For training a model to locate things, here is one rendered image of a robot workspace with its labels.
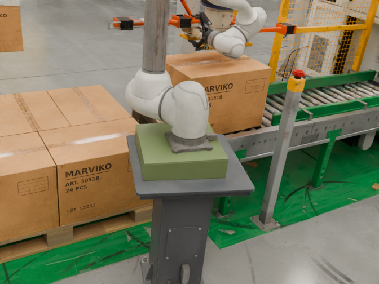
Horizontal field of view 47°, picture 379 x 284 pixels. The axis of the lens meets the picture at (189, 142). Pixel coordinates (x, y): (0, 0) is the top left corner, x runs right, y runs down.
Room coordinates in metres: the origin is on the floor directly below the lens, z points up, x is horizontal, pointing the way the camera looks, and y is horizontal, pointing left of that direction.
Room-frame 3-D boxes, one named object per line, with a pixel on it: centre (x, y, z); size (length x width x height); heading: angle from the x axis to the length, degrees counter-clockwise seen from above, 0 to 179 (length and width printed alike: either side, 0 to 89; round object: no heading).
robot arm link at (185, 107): (1.70, 0.02, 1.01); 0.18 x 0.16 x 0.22; 63
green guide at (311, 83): (3.45, -0.92, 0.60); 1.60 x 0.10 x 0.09; 123
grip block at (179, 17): (2.45, 0.12, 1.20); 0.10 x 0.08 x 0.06; 34
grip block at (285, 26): (2.55, -0.48, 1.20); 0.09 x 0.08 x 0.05; 34
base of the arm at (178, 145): (1.70, -0.01, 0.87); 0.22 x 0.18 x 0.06; 108
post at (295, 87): (2.28, -0.55, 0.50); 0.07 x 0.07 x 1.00; 33
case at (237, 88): (2.57, -0.10, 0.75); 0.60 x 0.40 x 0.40; 126
